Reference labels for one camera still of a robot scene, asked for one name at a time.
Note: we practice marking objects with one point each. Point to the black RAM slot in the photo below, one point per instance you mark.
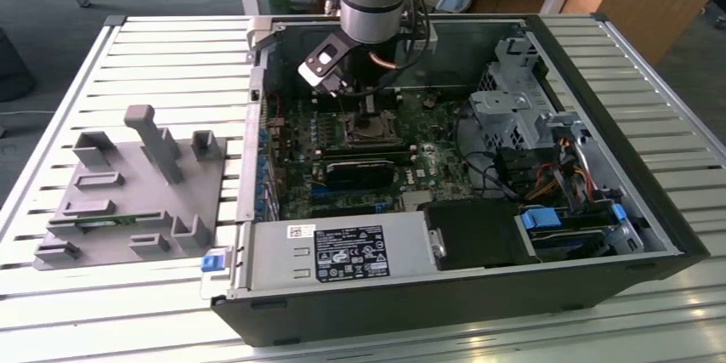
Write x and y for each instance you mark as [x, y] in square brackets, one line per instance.
[369, 157]
[364, 150]

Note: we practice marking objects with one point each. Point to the silver green CPU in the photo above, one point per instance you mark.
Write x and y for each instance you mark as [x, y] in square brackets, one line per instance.
[370, 125]

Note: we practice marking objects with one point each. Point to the silver chipset heatsink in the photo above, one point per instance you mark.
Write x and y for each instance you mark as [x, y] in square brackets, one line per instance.
[417, 200]

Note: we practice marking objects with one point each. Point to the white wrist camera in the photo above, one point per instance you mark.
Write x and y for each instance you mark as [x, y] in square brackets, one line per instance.
[325, 59]
[429, 35]

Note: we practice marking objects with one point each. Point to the black open PC case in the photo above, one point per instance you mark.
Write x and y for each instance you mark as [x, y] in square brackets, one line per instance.
[397, 316]

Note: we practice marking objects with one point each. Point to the grey plastic parts rack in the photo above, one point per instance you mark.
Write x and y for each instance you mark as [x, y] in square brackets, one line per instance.
[142, 193]

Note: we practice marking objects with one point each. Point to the CPU socket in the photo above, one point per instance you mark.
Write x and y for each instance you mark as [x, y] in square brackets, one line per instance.
[345, 140]

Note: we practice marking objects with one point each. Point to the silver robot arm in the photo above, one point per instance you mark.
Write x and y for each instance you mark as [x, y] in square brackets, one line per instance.
[372, 6]

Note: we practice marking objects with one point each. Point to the blue case latch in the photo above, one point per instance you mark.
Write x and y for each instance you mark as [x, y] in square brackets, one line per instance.
[213, 262]

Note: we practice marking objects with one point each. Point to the green RAM stick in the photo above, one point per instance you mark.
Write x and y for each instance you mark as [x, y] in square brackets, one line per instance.
[122, 220]

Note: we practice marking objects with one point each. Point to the green motherboard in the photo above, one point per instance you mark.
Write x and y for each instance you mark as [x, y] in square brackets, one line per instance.
[437, 167]

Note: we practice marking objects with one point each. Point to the small black graphics card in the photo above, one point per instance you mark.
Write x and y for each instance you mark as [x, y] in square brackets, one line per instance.
[358, 174]

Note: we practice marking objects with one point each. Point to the silver power supply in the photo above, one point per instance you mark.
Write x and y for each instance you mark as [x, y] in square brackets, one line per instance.
[273, 261]

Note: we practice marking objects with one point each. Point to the black case fan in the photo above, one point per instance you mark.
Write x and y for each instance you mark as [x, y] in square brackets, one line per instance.
[301, 82]

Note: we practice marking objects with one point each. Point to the silver metal drive cage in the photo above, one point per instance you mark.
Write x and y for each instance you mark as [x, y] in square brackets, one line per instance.
[511, 108]

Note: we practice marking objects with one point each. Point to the blue disk carrier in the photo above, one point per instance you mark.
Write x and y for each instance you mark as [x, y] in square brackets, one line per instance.
[540, 218]

